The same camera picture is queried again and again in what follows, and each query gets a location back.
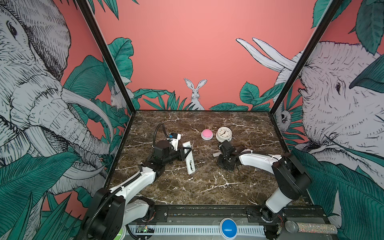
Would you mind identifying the white remote control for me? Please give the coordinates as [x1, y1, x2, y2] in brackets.
[183, 141, 196, 175]

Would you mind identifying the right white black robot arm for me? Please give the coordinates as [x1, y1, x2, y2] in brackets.
[213, 141, 313, 223]

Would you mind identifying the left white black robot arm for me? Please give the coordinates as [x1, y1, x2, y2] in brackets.
[75, 140, 193, 240]

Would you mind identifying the pink push button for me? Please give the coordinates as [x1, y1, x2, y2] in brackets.
[201, 129, 214, 141]

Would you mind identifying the white round alarm clock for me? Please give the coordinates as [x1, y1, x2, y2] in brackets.
[216, 127, 233, 143]

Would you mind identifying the blue push button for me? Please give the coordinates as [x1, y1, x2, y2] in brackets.
[219, 218, 238, 240]

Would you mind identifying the small green circuit board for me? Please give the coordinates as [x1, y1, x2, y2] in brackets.
[137, 225, 155, 234]

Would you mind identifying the glittery silver microphone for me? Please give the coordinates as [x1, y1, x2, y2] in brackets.
[285, 221, 338, 235]

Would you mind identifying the green push button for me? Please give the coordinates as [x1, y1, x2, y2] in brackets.
[114, 227, 127, 240]

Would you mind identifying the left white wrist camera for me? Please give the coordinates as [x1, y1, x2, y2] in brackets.
[168, 133, 182, 151]

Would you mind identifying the black front mounting rail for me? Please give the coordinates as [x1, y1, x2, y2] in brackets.
[147, 205, 330, 224]

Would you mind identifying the white slotted cable duct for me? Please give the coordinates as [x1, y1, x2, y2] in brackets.
[128, 225, 266, 237]

